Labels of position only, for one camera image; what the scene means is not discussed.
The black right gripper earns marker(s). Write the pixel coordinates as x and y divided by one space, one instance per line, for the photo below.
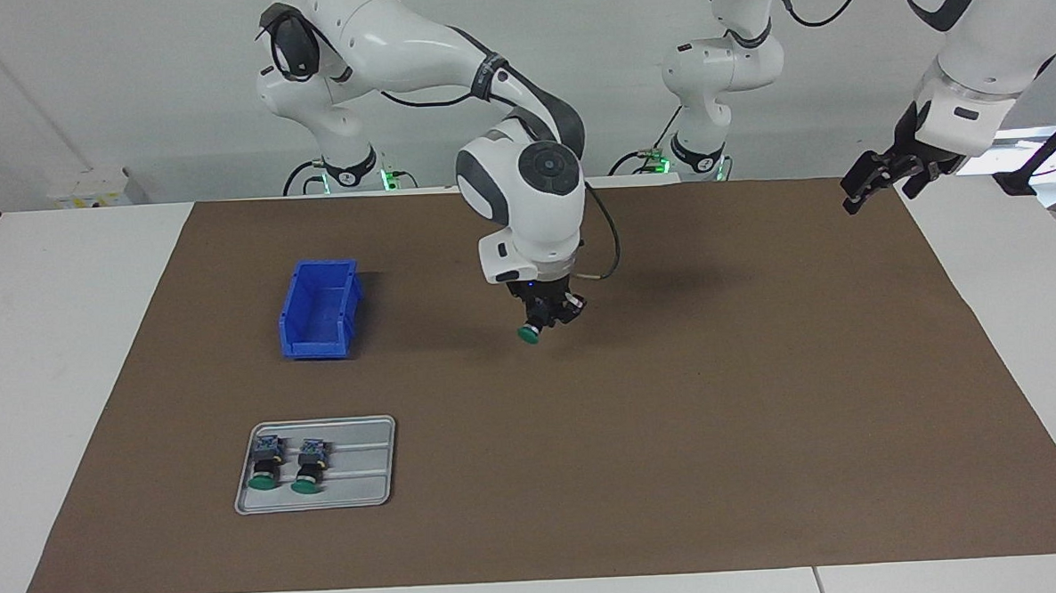
546 291

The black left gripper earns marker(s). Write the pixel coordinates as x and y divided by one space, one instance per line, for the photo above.
909 146

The green push button switch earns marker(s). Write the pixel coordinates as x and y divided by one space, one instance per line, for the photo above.
268 459
311 462
530 334

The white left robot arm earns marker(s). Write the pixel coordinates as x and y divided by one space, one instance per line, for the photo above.
723 65

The brown table mat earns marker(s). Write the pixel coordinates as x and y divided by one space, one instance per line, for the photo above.
676 415

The blue plastic bin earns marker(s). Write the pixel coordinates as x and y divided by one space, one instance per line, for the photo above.
319 306

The silver metal tray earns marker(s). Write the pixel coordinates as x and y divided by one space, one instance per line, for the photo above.
358 482

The white box yellow label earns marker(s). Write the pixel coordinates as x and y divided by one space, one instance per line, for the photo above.
86 186

